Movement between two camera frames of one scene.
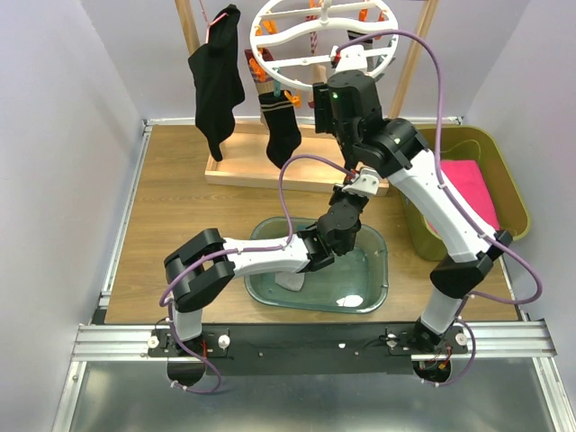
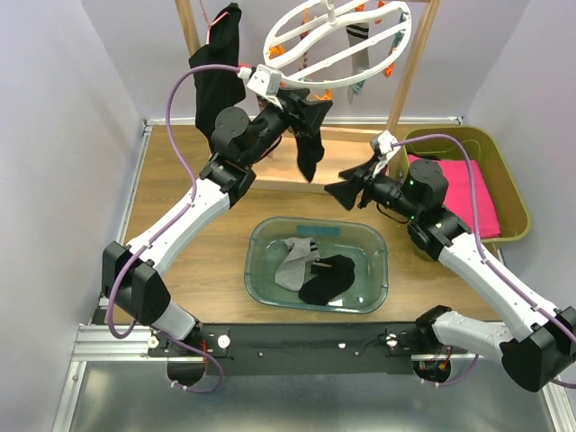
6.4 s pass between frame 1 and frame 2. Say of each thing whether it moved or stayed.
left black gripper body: moved
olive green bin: stayed
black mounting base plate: stayed
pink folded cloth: stayed
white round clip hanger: moved
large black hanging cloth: stayed
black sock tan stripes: moved
